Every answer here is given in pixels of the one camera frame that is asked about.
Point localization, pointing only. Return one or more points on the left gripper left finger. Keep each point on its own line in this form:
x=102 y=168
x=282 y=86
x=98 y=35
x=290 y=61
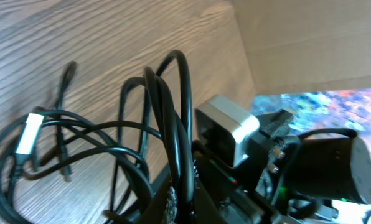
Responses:
x=155 y=210

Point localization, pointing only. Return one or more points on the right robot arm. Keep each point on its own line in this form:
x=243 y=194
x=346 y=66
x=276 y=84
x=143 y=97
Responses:
x=332 y=164

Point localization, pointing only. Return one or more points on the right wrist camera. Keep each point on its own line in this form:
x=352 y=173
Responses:
x=225 y=127

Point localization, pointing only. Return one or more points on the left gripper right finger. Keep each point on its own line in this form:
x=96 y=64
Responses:
x=204 y=208

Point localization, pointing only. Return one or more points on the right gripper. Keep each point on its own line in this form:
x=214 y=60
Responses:
x=249 y=192

